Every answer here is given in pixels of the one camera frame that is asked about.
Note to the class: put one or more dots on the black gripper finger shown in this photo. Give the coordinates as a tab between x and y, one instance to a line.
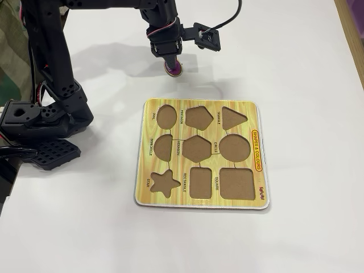
170	62

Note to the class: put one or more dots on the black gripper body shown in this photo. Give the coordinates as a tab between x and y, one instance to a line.
165	48

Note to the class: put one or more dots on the purple oval piece yellow pin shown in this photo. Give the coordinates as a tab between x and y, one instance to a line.
176	72

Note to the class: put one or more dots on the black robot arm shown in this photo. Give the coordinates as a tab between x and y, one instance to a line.
48	51

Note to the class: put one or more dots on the wooden shape puzzle board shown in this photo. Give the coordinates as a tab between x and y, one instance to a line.
216	102

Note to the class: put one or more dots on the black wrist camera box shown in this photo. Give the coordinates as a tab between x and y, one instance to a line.
209	38

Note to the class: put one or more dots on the black grid base plate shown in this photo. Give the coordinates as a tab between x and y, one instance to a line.
54	153

